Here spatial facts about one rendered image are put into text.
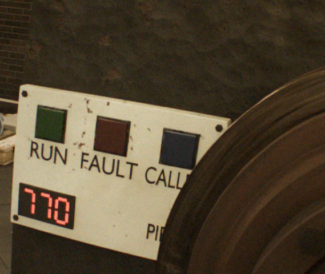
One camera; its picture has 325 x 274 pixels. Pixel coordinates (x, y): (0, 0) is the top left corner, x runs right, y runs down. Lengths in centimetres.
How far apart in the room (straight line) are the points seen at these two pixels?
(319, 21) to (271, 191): 24
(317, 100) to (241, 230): 13
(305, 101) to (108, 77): 29
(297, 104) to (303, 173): 7
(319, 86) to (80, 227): 37
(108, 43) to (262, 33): 18
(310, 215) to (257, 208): 7
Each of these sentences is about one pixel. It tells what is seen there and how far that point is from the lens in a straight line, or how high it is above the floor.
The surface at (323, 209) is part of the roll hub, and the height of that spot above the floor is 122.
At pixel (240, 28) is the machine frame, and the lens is 73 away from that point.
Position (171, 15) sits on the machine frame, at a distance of 75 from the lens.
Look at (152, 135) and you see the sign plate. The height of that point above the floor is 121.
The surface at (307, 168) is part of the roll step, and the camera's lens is 55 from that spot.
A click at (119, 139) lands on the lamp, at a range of 76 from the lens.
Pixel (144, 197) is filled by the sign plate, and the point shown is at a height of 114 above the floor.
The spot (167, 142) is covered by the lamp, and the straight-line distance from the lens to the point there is 74.
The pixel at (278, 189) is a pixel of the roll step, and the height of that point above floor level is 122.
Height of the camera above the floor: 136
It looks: 12 degrees down
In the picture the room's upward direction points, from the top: 8 degrees clockwise
